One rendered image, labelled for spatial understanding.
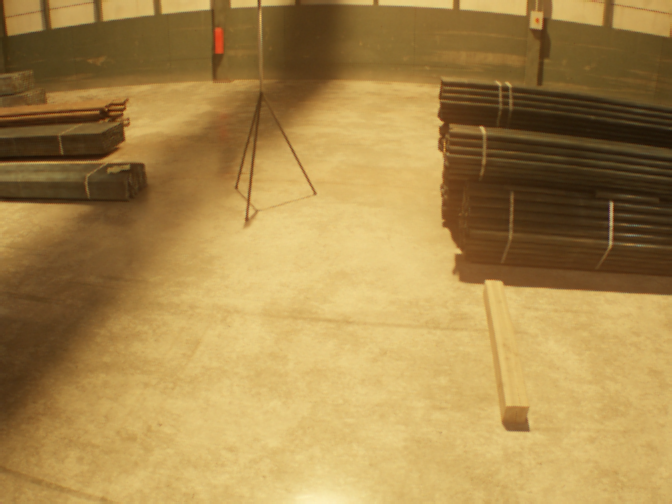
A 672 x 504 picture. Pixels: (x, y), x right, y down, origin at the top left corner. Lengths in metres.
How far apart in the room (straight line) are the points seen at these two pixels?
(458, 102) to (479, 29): 6.73
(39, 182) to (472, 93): 3.72
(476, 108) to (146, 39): 8.93
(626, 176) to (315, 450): 2.36
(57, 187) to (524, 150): 3.80
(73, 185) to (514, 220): 3.55
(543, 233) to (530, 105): 0.88
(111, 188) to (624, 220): 3.86
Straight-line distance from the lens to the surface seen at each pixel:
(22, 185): 5.11
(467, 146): 3.04
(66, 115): 7.10
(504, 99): 3.47
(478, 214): 3.03
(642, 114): 3.79
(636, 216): 3.34
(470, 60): 10.11
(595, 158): 3.22
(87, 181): 4.59
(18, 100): 10.02
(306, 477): 1.93
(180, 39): 11.07
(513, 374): 2.28
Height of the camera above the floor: 1.53
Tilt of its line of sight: 28 degrees down
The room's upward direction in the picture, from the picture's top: straight up
